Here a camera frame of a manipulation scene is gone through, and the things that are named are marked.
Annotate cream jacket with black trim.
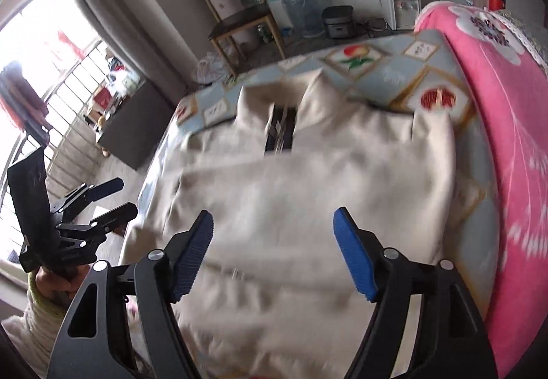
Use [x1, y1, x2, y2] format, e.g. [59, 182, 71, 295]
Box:
[122, 71, 455, 378]

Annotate hanging clothes on balcony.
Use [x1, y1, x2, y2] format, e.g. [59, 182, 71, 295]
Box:
[1, 62, 52, 147]

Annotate person's left hand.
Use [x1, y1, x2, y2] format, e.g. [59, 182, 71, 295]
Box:
[34, 265, 90, 301]

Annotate dark grey cabinet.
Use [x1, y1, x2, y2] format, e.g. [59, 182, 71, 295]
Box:
[98, 81, 175, 170]

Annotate white plastic bag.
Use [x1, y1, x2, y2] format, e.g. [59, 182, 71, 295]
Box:
[192, 52, 233, 86]

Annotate grey curtain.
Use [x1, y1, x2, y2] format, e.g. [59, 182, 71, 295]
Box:
[74, 0, 199, 101]

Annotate pink floral blanket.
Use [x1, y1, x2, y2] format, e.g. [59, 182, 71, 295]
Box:
[414, 1, 547, 377]

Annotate patterned blue bed sheet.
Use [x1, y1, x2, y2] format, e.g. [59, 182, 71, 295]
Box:
[137, 29, 500, 313]

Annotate empty water jug on floor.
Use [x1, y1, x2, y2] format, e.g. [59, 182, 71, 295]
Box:
[282, 0, 325, 38]

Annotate black rice cooker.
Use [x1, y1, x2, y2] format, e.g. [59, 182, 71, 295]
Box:
[321, 5, 357, 39]

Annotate grey lace cloth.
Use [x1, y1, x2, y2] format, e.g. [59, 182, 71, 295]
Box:
[491, 10, 548, 74]

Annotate red lighter bottle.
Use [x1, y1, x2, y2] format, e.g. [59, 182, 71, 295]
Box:
[488, 0, 506, 11]

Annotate white water dispenser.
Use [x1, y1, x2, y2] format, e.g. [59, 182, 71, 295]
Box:
[379, 0, 422, 31]

